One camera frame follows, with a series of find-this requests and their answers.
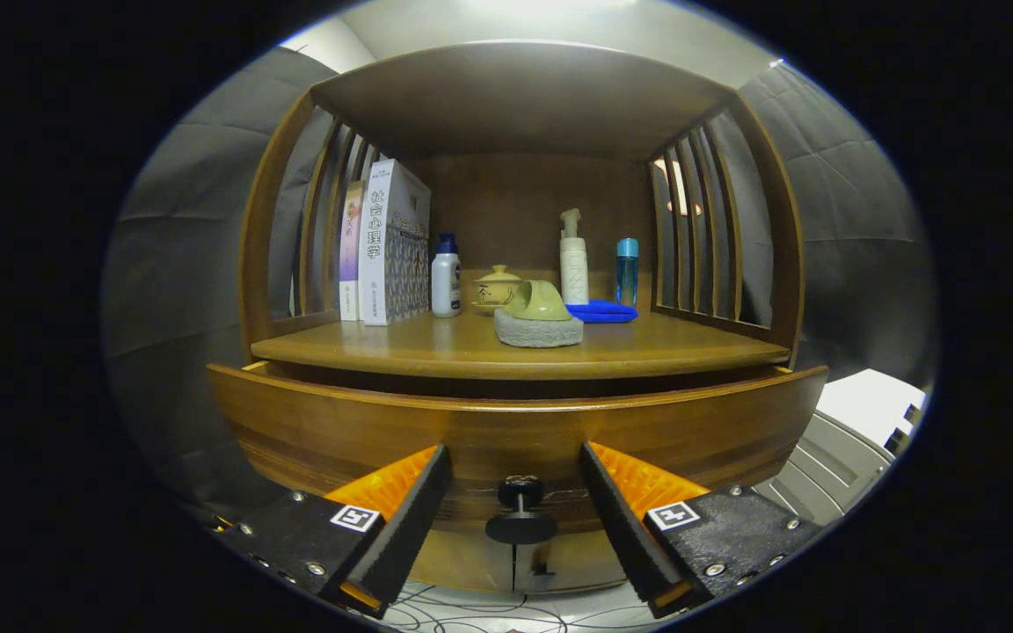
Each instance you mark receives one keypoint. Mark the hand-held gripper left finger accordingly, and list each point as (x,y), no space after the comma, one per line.
(410,527)

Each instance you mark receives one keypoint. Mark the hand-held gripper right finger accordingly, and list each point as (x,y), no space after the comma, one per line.
(630,532)

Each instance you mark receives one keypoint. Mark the dark round drawer knob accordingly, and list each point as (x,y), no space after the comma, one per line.
(521,527)

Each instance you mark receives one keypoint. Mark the brown wooden drawer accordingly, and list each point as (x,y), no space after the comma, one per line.
(506,431)

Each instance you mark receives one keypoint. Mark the wooden countertop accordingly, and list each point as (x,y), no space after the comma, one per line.
(436,347)

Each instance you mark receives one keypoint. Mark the brown wooden cabinet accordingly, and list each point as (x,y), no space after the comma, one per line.
(515,202)

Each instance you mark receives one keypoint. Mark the blue folded cloth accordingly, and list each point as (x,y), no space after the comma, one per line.
(608,311)

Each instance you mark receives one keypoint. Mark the white bottle blue cap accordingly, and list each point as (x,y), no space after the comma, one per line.
(446,286)

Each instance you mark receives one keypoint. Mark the yellow lidded teacup with saucer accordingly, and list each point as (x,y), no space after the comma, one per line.
(493,288)

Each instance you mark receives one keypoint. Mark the clear blue bottle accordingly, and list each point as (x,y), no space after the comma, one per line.
(627,277)

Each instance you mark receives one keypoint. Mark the white pump bottle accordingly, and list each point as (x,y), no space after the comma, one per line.
(573,272)

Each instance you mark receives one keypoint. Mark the thick white patterned book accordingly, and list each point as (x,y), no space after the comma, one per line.
(375,255)

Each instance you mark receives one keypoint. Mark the thin purple white book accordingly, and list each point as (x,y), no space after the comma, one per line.
(349,255)

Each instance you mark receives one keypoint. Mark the black backdrop cloth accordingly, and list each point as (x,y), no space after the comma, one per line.
(181,264)

